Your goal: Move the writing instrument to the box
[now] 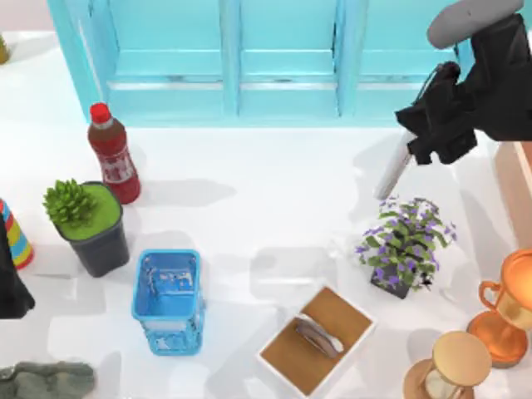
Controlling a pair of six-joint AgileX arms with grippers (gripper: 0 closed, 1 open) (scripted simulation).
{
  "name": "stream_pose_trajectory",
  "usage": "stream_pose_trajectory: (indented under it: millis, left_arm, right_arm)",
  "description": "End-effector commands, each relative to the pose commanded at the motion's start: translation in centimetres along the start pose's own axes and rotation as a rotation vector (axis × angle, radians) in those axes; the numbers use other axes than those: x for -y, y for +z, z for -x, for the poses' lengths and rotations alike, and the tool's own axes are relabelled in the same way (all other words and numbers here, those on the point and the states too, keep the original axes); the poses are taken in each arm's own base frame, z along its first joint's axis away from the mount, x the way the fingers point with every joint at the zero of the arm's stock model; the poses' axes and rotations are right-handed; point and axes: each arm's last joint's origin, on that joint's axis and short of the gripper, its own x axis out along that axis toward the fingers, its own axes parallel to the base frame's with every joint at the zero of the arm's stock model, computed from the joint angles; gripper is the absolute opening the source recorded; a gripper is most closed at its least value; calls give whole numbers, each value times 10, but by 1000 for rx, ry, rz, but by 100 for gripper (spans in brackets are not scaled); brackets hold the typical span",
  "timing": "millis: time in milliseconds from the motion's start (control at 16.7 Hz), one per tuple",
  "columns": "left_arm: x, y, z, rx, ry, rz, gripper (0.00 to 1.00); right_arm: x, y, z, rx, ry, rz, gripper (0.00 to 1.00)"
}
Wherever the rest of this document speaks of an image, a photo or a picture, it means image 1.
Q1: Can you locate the pale grey rounded box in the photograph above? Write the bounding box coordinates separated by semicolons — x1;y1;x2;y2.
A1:
373;133;413;201

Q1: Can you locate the salmon-coloured box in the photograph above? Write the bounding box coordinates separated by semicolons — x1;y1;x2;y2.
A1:
493;140;532;251

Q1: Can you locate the purple flower plant in pot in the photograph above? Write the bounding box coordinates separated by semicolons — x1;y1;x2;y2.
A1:
354;195;459;300

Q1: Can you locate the bronze trophy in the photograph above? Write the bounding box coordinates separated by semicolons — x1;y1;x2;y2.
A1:
466;248;532;369

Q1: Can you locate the light blue rack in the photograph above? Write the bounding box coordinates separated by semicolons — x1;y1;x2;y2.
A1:
45;0;461;128

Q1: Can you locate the wooden hourglass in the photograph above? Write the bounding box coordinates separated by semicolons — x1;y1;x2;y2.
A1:
402;331;494;399

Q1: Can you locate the grey tissue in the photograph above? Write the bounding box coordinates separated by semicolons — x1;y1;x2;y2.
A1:
293;313;346;359

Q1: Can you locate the white and wooden tissue box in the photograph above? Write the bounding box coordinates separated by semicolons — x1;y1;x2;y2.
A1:
254;285;377;397

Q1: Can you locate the blue basket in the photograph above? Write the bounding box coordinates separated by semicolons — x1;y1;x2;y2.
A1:
131;249;207;357

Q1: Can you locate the red bottle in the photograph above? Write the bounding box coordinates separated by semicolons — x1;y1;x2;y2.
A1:
86;102;142;205

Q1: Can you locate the green succulent in dark pot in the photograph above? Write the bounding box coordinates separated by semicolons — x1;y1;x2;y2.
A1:
42;178;131;278

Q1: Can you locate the stack of coloured rings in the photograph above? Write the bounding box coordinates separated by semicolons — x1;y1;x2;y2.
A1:
0;198;36;269

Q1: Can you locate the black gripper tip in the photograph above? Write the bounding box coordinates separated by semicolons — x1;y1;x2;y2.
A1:
0;215;36;321

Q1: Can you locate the grey green cloth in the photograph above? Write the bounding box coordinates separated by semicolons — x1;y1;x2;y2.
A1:
0;361;97;399

